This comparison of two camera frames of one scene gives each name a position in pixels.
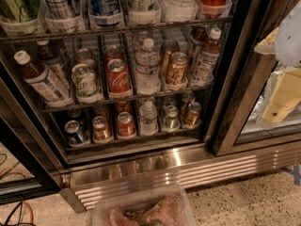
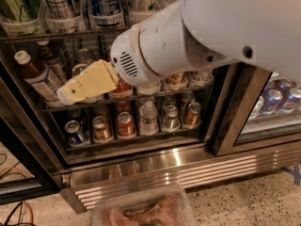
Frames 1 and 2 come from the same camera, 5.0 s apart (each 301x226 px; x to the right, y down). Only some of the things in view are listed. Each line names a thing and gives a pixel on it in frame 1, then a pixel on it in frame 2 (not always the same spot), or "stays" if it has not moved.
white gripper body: (289, 38) -> (123, 60)
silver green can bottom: (171, 120) stays
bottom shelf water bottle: (148, 117) stays
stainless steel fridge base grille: (84, 183) stays
